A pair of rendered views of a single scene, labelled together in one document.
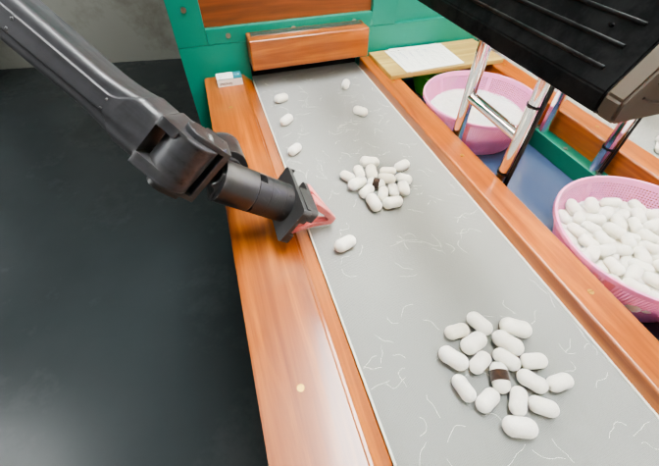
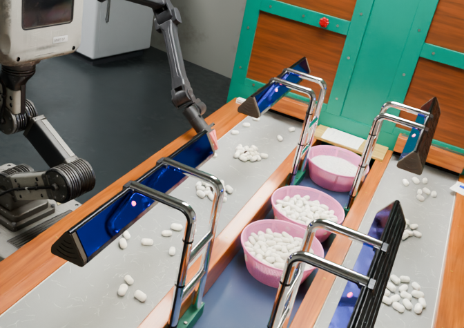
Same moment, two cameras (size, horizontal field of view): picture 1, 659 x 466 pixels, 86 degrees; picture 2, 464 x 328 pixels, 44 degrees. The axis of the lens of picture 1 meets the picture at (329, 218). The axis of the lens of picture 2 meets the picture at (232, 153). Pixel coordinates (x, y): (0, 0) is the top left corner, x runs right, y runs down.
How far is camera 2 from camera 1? 192 cm
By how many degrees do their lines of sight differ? 35
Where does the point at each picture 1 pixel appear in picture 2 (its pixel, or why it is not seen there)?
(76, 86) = (172, 70)
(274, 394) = (157, 156)
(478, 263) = (244, 181)
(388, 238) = (228, 164)
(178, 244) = not seen: hidden behind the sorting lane
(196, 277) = not seen: hidden behind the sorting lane
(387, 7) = (335, 106)
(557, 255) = (267, 189)
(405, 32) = (344, 124)
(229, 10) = (259, 75)
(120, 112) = (177, 79)
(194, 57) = (235, 86)
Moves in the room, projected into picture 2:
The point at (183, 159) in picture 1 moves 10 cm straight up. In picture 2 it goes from (181, 95) to (185, 72)
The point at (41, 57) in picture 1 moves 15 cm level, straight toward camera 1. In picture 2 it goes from (171, 61) to (166, 74)
